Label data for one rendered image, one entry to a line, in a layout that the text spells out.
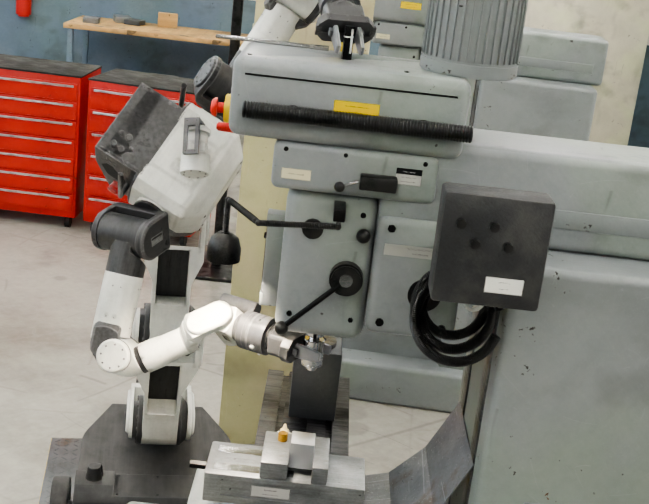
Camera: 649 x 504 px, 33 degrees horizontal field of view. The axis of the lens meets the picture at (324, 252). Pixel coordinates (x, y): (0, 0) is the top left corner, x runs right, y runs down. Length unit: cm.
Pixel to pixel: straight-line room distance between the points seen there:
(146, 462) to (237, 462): 90
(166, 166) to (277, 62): 54
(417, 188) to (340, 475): 67
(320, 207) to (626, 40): 864
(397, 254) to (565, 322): 36
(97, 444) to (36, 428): 136
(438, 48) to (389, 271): 46
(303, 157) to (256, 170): 191
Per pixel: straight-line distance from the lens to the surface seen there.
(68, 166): 728
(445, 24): 223
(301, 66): 219
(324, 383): 284
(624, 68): 1081
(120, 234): 259
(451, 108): 220
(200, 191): 262
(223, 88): 269
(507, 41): 225
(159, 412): 325
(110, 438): 349
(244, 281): 426
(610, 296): 224
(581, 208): 230
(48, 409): 495
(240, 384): 442
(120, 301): 258
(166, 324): 306
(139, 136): 265
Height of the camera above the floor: 219
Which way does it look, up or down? 17 degrees down
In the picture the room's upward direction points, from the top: 6 degrees clockwise
